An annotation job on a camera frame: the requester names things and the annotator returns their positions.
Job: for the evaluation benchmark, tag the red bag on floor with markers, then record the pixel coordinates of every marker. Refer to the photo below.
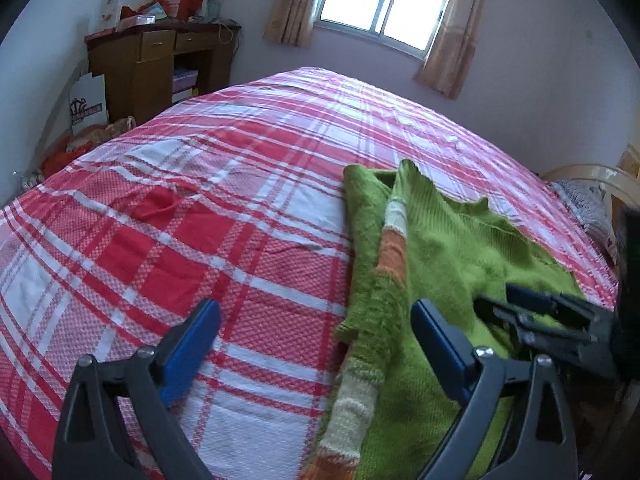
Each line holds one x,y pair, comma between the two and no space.
70,148

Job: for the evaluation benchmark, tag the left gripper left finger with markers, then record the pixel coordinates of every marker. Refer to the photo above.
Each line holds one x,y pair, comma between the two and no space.
92,441

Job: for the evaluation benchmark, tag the red plaid bed sheet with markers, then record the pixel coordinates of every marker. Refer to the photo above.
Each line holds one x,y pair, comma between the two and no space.
236,196

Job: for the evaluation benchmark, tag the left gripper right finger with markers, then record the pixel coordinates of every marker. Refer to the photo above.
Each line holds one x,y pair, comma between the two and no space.
538,441

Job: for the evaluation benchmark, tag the green striped knit sweater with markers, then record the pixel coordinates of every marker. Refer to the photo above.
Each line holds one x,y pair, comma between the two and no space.
388,412

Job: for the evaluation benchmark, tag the left beige curtain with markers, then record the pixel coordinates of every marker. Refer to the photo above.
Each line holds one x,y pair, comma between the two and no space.
291,22

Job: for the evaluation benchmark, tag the patterned pillow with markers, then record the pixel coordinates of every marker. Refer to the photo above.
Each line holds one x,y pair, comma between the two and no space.
586,202

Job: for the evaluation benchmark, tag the red gift bag on desk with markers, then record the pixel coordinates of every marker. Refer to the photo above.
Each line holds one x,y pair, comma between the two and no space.
184,9

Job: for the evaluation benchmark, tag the right beige curtain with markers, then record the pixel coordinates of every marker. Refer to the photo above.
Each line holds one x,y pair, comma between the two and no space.
449,58

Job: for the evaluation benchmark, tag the cream wooden headboard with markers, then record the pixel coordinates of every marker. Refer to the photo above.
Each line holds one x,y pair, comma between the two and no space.
620,184

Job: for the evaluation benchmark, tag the brown wooden desk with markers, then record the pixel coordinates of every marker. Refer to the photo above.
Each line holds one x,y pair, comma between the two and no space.
139,64

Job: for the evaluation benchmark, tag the white paper bag black print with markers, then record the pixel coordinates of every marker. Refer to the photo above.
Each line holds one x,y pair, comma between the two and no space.
87,103

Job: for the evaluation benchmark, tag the beige curtain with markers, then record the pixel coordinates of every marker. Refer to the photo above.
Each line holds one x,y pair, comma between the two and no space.
449,58
291,22

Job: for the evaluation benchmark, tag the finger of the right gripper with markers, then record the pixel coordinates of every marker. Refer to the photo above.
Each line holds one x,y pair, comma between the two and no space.
570,311
575,351

